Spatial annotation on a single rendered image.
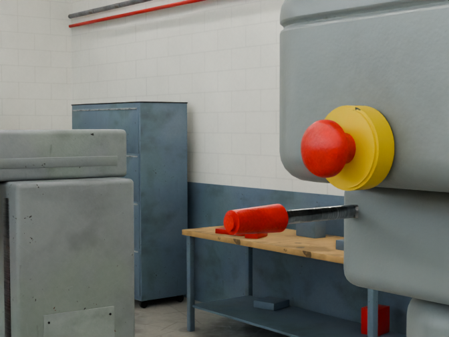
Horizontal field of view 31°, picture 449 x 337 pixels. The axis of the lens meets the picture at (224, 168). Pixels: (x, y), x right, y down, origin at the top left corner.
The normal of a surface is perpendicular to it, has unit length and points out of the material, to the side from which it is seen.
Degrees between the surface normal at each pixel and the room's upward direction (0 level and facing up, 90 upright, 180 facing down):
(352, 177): 90
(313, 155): 95
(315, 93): 90
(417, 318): 83
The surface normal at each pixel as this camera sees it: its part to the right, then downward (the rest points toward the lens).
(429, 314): -0.78, -0.36
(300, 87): -0.79, 0.04
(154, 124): 0.61, 0.04
